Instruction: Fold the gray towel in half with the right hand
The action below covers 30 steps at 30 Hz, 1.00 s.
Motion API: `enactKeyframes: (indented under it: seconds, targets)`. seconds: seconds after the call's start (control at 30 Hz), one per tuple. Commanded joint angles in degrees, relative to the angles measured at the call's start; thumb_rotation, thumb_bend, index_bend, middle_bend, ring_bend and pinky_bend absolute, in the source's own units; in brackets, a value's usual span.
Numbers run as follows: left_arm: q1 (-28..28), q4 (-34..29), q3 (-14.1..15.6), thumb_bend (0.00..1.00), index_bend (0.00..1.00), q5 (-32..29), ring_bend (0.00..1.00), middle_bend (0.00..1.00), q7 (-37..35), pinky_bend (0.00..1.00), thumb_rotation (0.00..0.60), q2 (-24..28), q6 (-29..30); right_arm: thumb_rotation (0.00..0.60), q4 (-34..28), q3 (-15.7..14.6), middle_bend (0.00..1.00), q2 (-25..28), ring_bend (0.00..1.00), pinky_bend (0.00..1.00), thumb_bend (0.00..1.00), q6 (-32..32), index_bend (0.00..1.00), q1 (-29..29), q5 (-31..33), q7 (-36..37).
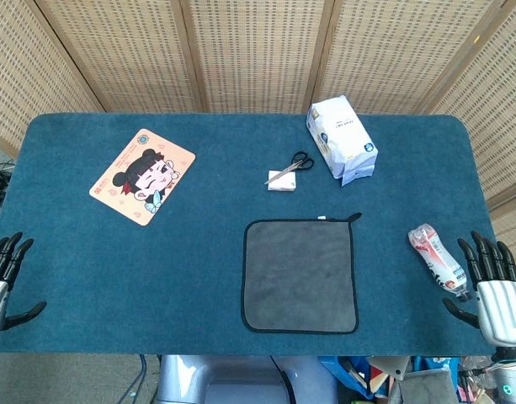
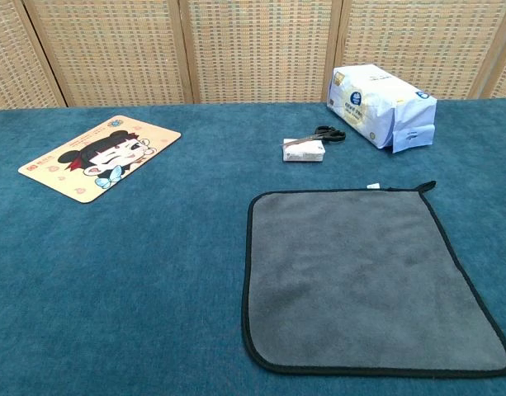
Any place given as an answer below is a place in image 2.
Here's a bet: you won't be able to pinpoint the green and grey cloth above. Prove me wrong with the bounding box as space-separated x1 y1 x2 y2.
240 180 506 379

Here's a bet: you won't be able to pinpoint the blue plush table cloth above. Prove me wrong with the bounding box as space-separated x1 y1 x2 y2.
0 97 506 396

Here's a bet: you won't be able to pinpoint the cartoon girl mouse pad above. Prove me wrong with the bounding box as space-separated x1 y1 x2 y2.
17 115 182 205

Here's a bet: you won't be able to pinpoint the large white blue tissue pack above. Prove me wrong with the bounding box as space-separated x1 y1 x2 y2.
326 64 438 154

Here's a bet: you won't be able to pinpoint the black handled scissors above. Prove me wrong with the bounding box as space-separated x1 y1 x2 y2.
281 125 347 148

